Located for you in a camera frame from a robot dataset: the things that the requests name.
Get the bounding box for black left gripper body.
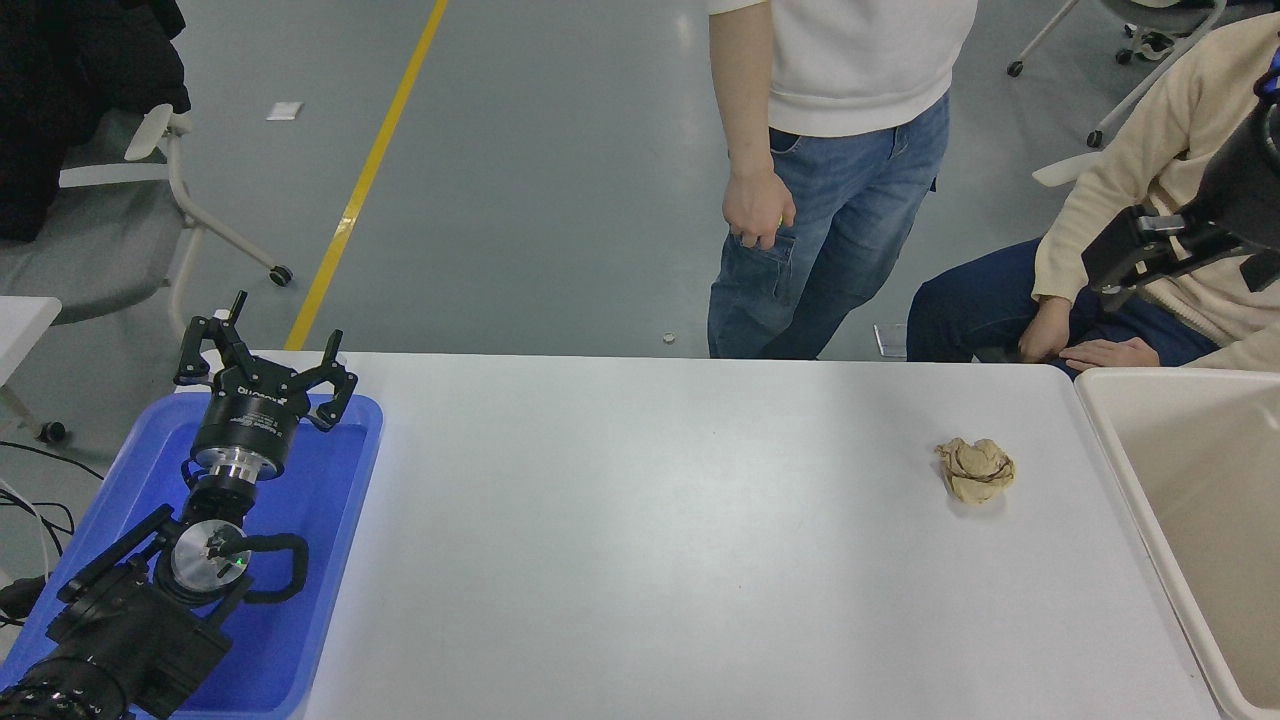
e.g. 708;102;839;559
190;365;303;473

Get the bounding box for tan paper ball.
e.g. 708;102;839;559
935;437;1017;505

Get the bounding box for person's hand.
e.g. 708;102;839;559
722;168;798;251

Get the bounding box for person's right hand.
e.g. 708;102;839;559
1018;297;1074;364

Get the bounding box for person's left hand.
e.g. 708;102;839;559
1060;337;1162;374

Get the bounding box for blue plastic tray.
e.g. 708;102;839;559
0;393;384;719

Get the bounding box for grey office chair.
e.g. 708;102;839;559
0;103;294;446

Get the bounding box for black jacket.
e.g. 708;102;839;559
0;0;191;243

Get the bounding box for person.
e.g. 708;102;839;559
906;10;1280;379
706;0;979;361

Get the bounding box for white chair armrest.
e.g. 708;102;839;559
1032;152;1101;188

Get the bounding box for white wheeled office chair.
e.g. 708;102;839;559
1007;0;1229;149

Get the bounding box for large pale bin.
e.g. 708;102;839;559
1075;367;1280;720

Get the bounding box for looped black floor cable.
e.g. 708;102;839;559
0;490;77;561

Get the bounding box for white floor cable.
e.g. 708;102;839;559
0;478;53;583

